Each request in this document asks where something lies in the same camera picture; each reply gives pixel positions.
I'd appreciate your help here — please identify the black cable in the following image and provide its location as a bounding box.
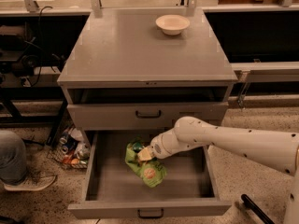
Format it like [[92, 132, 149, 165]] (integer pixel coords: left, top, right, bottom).
[[29, 6, 54, 88]]

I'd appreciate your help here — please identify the green rice chip bag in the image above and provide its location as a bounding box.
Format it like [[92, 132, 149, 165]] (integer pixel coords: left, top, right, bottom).
[[125, 138, 166, 188]]

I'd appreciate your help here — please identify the wire basket with cans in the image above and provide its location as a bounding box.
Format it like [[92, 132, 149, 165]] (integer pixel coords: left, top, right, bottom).
[[47, 125, 91, 169]]

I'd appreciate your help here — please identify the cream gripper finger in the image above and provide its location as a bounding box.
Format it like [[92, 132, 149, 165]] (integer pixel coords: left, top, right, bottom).
[[137, 147, 154, 161]]

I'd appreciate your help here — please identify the grey upper drawer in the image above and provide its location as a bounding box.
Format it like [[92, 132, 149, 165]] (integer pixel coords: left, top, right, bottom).
[[67, 102, 228, 131]]

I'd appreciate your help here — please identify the black lower drawer handle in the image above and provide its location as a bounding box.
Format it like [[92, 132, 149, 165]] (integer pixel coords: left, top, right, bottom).
[[137, 208, 164, 219]]

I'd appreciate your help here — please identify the white sneaker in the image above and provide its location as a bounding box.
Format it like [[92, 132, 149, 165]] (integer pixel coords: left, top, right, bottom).
[[2, 171, 56, 192]]

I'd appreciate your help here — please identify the grey drawer cabinet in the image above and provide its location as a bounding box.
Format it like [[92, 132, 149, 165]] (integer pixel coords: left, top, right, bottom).
[[58, 7, 236, 143]]

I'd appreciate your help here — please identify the black drawer handle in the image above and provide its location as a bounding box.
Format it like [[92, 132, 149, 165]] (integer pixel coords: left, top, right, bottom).
[[137, 208, 164, 219], [135, 110, 162, 119]]

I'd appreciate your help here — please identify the person's jeans leg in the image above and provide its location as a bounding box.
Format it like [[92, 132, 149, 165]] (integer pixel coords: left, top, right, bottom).
[[0, 130, 27, 186]]

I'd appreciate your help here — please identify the grey open lower drawer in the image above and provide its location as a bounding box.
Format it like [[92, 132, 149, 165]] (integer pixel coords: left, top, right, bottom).
[[68, 131, 231, 219]]

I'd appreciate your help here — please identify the black tube bottom right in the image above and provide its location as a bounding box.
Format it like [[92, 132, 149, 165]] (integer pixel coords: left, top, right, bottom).
[[241, 194, 275, 224]]

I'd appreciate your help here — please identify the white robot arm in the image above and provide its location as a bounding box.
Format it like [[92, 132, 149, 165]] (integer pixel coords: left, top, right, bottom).
[[138, 117, 299, 224]]

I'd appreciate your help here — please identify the white ceramic bowl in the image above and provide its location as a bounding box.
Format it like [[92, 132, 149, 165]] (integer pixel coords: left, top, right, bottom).
[[155, 15, 190, 35]]

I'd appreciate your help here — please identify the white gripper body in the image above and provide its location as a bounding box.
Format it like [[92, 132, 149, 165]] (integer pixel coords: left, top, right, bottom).
[[150, 134, 173, 159]]

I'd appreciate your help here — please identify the black upper drawer handle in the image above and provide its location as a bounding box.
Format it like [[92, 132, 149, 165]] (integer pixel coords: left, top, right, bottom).
[[135, 110, 162, 119]]

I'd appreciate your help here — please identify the black machine on shelf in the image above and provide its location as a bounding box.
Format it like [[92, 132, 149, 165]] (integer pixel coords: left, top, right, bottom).
[[0, 23, 39, 77]]

